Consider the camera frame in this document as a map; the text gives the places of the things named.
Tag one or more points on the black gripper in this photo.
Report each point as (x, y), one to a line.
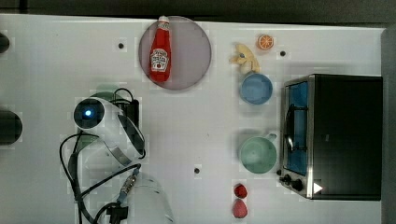
(130, 110)

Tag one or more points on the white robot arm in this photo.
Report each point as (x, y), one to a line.
(124, 196)

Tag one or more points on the red ketchup bottle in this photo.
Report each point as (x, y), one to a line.
(160, 56)

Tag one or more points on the grey round plate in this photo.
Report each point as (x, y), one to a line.
(191, 53)

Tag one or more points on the black cylinder holder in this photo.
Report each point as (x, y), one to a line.
(10, 127)

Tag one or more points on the peeled banana toy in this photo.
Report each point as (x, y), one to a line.
(245, 58)

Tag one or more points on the green mug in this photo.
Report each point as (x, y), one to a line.
(258, 153)

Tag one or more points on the dark red strawberry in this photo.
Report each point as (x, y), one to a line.
(240, 191)

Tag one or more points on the black cup at edge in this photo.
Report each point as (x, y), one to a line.
(4, 43)

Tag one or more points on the light red strawberry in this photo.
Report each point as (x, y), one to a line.
(239, 209)

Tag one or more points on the orange half slice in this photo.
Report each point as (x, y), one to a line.
(265, 42)

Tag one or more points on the black toaster oven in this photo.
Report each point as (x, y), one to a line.
(331, 137)

